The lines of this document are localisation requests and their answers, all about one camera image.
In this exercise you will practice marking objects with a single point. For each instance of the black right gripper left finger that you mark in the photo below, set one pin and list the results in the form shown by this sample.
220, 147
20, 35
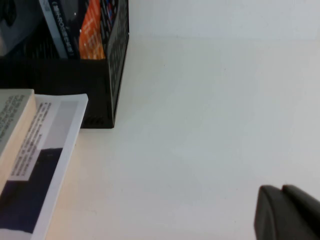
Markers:
280, 220

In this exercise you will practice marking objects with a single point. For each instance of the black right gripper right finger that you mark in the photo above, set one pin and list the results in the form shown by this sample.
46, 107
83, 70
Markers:
302, 202

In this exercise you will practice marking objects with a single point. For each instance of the black mesh book stand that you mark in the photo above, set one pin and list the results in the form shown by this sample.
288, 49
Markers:
50, 75

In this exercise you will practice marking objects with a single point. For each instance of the black spine robotics book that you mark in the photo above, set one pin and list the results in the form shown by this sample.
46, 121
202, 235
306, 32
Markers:
62, 30

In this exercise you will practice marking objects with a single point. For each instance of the white magazine with suited man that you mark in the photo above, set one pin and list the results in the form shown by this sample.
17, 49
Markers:
62, 150

